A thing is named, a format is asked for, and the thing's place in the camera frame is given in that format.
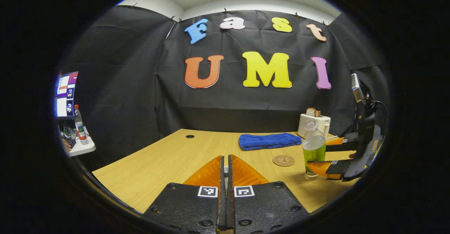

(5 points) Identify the computer monitor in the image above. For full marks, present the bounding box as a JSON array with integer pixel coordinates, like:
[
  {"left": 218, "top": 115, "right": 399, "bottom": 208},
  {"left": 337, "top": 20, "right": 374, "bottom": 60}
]
[{"left": 54, "top": 71, "right": 79, "bottom": 119}]

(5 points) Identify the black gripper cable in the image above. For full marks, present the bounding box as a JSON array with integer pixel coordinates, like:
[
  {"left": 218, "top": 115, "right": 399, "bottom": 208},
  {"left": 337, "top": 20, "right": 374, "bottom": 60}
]
[{"left": 374, "top": 101, "right": 389, "bottom": 136}]

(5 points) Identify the white toaster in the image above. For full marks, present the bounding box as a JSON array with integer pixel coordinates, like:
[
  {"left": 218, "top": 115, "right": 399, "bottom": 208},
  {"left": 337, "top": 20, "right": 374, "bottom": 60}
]
[{"left": 297, "top": 114, "right": 331, "bottom": 139}]

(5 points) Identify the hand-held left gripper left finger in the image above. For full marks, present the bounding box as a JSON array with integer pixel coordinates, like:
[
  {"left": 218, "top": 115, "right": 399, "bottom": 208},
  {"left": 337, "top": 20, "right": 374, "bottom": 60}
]
[{"left": 143, "top": 156, "right": 225, "bottom": 234}]

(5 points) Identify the red cap clear bottle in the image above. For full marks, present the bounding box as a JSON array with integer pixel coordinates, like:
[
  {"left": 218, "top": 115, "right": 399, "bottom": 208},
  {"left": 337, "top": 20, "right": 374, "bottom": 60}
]
[{"left": 74, "top": 105, "right": 89, "bottom": 145}]

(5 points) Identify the round brown coaster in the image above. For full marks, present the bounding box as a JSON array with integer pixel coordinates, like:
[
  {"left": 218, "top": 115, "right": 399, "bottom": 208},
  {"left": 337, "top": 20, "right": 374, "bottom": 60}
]
[{"left": 272, "top": 155, "right": 296, "bottom": 167}]

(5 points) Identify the green label water bottle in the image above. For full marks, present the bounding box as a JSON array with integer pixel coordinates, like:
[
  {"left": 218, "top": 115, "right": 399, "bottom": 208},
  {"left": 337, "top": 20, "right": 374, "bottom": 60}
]
[{"left": 302, "top": 119, "right": 327, "bottom": 179}]

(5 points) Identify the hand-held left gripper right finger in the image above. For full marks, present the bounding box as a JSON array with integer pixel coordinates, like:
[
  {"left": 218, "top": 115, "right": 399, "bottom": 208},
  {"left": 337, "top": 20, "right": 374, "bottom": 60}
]
[{"left": 227, "top": 154, "right": 310, "bottom": 234}]

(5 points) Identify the white side table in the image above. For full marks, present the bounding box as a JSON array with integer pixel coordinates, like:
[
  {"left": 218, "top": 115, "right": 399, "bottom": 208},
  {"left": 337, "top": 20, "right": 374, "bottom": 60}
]
[{"left": 65, "top": 135, "right": 96, "bottom": 157}]

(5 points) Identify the blue towel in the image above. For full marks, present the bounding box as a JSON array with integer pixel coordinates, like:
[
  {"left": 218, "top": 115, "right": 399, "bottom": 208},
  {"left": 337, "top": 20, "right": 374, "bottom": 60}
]
[{"left": 238, "top": 133, "right": 303, "bottom": 151}]

